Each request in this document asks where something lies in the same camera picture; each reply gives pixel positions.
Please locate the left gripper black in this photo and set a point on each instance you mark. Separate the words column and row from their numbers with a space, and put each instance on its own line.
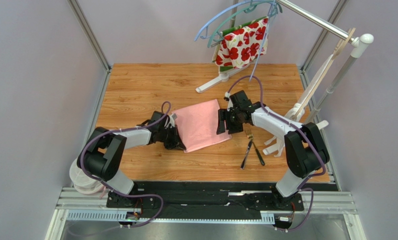
column 176, row 142

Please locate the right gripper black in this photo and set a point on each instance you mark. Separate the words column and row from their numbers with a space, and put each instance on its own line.
column 230, row 118

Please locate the pink cloth napkin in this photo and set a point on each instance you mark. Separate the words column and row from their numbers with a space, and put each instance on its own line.
column 197, row 125

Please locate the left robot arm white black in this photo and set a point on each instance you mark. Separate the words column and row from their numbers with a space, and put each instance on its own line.
column 101, row 157

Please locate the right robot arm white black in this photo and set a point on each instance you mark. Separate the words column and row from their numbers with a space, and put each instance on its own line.
column 304, row 146

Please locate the white hanging cloth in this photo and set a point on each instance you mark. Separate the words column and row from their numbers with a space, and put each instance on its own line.
column 307, row 96

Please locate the red floral cloth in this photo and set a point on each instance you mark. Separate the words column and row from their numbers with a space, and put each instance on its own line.
column 239, row 47

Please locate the white mesh basket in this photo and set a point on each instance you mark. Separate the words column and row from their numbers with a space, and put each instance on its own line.
column 82, row 183

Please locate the teal green hanger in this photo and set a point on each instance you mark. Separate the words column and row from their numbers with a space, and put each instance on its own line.
column 232, row 17

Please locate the white clothes rack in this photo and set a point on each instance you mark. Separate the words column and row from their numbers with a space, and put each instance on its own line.
column 328, row 26

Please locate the black handled knife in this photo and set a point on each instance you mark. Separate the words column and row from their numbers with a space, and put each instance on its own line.
column 262, row 162

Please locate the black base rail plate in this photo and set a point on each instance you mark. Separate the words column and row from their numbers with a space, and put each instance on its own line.
column 205, row 200

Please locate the thin blue wire hanger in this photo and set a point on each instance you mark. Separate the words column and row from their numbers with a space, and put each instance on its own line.
column 272, row 11

